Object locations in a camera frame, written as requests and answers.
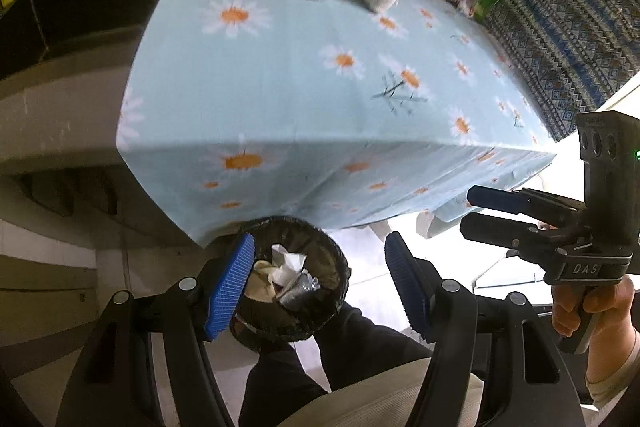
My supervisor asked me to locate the white tissue scrap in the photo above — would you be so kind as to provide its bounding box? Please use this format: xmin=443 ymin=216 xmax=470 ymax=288
xmin=270 ymin=244 xmax=307 ymax=288

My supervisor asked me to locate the white table leg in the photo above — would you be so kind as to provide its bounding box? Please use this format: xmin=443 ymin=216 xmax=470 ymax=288
xmin=416 ymin=211 xmax=463 ymax=242
xmin=372 ymin=221 xmax=399 ymax=253

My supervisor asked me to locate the person's right forearm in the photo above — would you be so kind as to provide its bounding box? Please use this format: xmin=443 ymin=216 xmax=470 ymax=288
xmin=585 ymin=327 xmax=640 ymax=409

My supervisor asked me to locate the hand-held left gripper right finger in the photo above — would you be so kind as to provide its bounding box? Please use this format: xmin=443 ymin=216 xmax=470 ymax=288
xmin=384 ymin=231 xmax=588 ymax=427

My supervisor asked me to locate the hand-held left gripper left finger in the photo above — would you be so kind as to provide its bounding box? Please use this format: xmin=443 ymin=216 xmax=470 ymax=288
xmin=55 ymin=233 xmax=256 ymax=427

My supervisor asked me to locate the grey foil wrapper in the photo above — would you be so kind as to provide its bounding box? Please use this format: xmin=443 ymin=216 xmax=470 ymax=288
xmin=277 ymin=274 xmax=321 ymax=311

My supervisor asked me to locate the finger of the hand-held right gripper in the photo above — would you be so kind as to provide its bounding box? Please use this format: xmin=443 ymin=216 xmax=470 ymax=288
xmin=460 ymin=211 xmax=587 ymax=266
xmin=467 ymin=185 xmax=587 ymax=231

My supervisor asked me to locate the blue patterned blanket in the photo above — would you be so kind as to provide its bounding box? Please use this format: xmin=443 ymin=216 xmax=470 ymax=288
xmin=482 ymin=0 xmax=640 ymax=144

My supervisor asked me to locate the beige paper scrap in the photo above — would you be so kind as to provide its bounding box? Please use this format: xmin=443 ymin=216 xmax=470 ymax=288
xmin=245 ymin=259 xmax=281 ymax=309

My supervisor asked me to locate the daisy print blue tablecloth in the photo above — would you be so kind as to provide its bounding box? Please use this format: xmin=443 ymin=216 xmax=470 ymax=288
xmin=116 ymin=0 xmax=558 ymax=249

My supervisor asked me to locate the person's right hand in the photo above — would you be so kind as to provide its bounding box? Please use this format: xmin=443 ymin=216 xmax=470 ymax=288
xmin=551 ymin=277 xmax=638 ymax=381

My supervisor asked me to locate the black trash bin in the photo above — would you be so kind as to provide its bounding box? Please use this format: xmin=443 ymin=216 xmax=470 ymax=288
xmin=227 ymin=216 xmax=352 ymax=354

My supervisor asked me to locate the person's dark trousered leg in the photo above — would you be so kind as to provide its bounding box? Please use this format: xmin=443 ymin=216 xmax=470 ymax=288
xmin=239 ymin=301 xmax=437 ymax=427

